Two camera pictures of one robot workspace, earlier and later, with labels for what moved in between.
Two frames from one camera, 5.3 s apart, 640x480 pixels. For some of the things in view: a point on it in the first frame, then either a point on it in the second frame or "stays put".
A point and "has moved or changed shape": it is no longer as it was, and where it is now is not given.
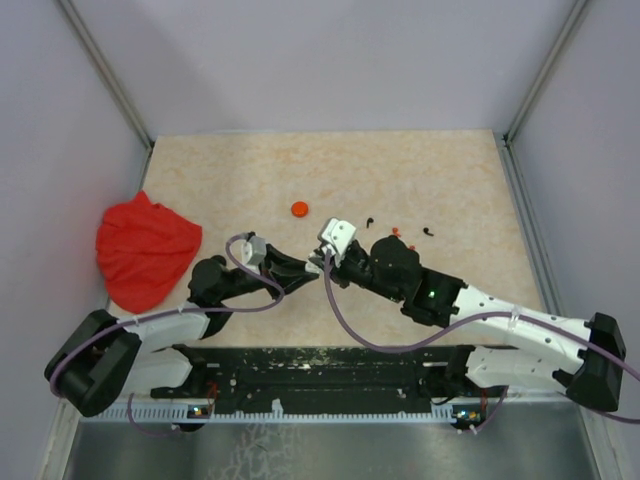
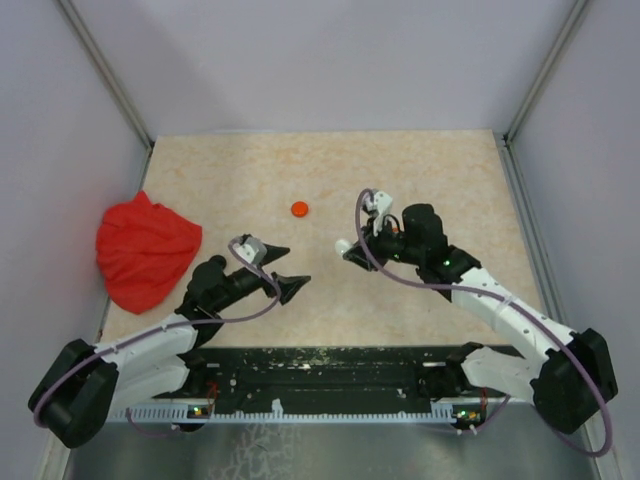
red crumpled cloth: (144, 249) stays put
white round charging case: (313, 268) has moved or changed shape
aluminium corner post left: (106, 71) stays put
